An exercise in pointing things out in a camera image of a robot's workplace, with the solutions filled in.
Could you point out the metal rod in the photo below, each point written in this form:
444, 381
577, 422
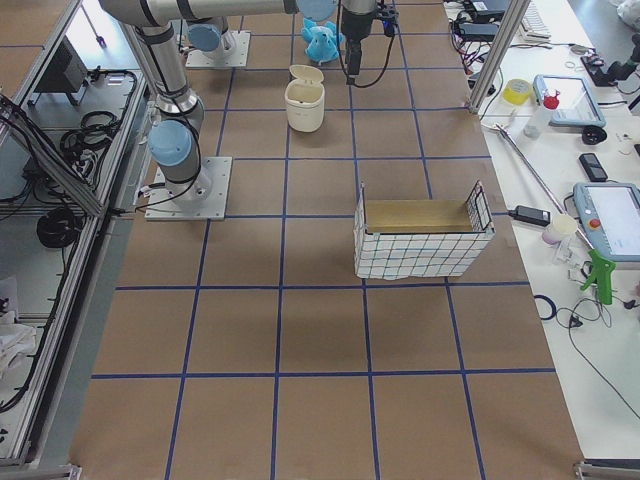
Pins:
504, 134

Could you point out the black power adapter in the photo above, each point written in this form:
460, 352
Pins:
530, 215

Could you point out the green plastic tool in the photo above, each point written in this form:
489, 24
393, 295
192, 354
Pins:
600, 275

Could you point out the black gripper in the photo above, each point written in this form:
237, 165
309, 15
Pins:
354, 24

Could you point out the blue teddy bear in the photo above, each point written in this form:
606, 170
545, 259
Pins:
322, 40

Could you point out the aluminium frame post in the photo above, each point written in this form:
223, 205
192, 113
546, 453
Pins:
508, 28

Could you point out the white paper cup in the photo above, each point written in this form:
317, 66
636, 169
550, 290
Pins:
561, 226

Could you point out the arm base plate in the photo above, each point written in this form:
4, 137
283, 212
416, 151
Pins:
206, 199
212, 49

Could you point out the yellow tape roll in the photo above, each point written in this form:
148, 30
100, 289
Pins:
517, 91

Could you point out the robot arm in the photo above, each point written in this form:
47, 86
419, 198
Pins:
173, 139

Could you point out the blue teach pendant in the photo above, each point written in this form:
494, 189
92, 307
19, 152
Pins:
609, 215
578, 106

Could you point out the white trash can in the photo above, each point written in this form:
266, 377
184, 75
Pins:
305, 98

